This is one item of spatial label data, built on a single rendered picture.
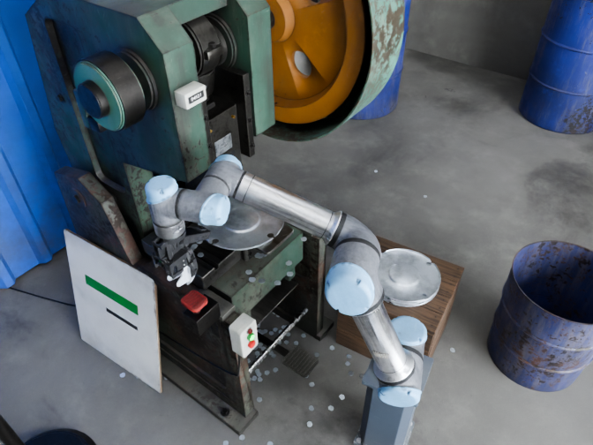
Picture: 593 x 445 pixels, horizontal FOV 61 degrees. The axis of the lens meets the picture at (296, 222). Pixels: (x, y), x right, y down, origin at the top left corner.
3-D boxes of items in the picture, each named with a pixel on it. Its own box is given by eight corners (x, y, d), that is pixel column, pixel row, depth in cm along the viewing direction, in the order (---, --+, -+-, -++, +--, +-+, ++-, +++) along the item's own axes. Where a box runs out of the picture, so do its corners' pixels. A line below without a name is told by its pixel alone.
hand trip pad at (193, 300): (213, 314, 154) (209, 297, 149) (198, 328, 150) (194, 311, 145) (196, 304, 157) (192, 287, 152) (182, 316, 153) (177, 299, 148)
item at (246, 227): (180, 226, 169) (179, 224, 169) (237, 184, 186) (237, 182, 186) (245, 263, 156) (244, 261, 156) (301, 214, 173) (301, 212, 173)
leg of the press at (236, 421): (258, 413, 202) (239, 255, 142) (240, 436, 195) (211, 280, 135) (113, 305, 244) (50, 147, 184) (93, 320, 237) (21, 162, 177)
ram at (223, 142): (254, 183, 168) (247, 103, 149) (222, 207, 159) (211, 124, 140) (216, 165, 176) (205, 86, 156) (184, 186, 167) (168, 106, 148)
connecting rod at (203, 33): (240, 128, 155) (229, 13, 132) (212, 146, 147) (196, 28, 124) (192, 108, 164) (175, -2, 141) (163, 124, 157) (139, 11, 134)
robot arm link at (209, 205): (234, 179, 121) (191, 173, 123) (217, 208, 113) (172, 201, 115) (236, 205, 126) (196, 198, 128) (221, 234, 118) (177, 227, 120)
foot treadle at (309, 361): (319, 366, 205) (319, 358, 202) (304, 384, 199) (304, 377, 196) (213, 298, 232) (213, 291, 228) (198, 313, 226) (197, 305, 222)
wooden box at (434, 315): (448, 319, 236) (464, 267, 212) (420, 382, 211) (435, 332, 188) (370, 286, 251) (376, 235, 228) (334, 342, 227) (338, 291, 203)
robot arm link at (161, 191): (170, 195, 114) (136, 190, 115) (178, 231, 121) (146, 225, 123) (184, 175, 120) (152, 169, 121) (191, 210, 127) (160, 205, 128)
